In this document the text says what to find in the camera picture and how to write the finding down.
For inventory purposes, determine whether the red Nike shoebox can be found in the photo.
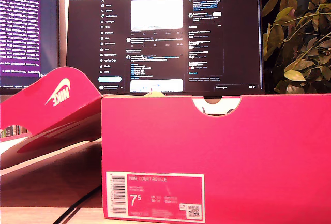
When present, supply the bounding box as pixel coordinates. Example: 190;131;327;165
0;66;331;224

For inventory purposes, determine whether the green leafy houseplant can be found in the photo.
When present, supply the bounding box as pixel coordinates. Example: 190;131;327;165
261;0;331;95

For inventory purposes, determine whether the green and white box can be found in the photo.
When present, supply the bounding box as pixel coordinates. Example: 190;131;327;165
0;125;21;139

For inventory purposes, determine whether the monitor with purple code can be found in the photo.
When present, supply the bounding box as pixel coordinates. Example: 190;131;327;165
0;0;61;95

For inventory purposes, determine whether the black cable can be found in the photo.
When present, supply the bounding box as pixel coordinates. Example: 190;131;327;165
53;184;103;224

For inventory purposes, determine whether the black Huawei monitor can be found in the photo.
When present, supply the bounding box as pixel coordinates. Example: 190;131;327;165
66;0;265;97

